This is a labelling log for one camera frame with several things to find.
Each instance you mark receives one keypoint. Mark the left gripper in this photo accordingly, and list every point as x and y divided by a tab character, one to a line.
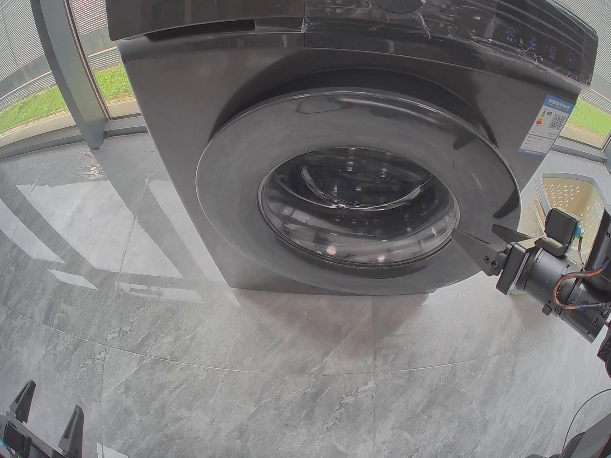
14	439

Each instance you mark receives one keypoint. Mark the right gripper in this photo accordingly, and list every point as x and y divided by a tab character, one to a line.
530	270

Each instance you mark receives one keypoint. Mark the washing machine door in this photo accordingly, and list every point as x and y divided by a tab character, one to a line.
238	170

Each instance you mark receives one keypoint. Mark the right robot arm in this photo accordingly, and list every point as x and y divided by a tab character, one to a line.
589	298

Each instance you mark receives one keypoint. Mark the cream laundry basket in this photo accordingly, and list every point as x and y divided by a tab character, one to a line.
573	193

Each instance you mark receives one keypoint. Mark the grey washing machine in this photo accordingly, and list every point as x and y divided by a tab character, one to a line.
191	112

